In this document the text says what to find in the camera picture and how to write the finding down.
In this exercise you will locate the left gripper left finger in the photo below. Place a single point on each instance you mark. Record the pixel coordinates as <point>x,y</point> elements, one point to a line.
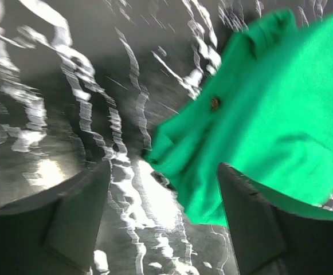
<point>55,231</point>

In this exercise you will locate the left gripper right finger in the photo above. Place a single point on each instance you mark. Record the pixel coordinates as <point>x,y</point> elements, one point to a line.
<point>273,233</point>

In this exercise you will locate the green t shirt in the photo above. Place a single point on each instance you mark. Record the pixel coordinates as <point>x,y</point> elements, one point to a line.
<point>267,112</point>

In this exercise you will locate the black marble pattern mat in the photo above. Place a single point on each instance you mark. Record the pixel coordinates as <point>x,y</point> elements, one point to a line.
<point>85,81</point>

